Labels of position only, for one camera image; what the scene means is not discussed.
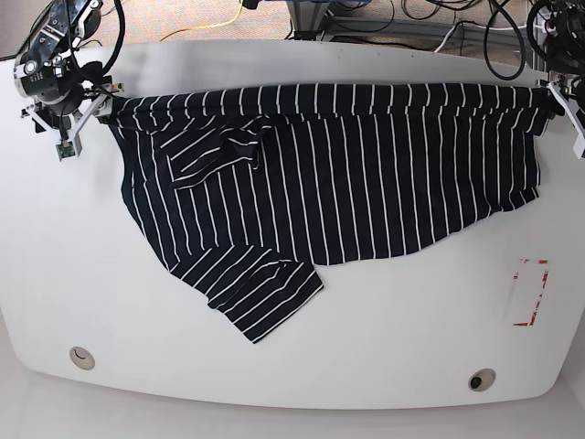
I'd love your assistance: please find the white floor cable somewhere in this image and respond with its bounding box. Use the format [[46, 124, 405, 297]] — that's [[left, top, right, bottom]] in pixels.
[[432, 22, 531, 54]]

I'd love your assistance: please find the red tape rectangle marking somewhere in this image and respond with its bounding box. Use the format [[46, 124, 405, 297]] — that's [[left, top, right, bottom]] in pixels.
[[507, 259, 549, 327]]

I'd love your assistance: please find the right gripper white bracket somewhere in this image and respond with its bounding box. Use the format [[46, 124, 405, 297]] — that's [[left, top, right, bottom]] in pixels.
[[20, 82, 123, 142]]

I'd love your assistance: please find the grey aluminium frame stand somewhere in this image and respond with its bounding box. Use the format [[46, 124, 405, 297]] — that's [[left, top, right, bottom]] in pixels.
[[286, 1, 547, 71]]

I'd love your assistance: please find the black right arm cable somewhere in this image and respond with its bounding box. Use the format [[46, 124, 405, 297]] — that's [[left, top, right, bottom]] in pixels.
[[63, 0, 127, 97]]

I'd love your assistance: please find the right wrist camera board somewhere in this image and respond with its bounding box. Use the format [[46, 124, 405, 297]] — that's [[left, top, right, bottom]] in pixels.
[[56, 135, 82, 161]]

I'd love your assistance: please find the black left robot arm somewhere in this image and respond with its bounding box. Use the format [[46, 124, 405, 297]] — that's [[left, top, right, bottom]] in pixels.
[[526, 1, 584, 159]]

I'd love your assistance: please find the right table cable grommet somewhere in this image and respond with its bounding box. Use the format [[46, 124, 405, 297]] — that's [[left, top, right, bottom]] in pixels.
[[468, 369, 496, 392]]

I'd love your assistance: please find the left table cable grommet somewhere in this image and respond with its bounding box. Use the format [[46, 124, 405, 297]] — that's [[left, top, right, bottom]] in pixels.
[[69, 347, 95, 371]]

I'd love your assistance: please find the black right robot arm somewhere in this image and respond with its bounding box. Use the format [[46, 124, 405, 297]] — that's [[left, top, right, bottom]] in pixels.
[[13, 1, 126, 143]]

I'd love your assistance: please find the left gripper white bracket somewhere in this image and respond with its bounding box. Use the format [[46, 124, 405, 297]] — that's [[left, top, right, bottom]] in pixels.
[[537, 71, 584, 159]]

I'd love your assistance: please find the yellow floor cable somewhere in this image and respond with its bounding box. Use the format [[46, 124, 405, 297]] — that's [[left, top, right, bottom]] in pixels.
[[159, 0, 243, 43]]

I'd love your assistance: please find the navy white striped t-shirt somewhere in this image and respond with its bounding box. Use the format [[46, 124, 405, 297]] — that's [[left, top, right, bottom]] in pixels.
[[107, 83, 553, 343]]

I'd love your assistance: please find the table cable grommet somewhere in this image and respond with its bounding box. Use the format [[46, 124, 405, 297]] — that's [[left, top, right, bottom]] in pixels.
[[468, 369, 496, 392], [69, 347, 95, 371]]

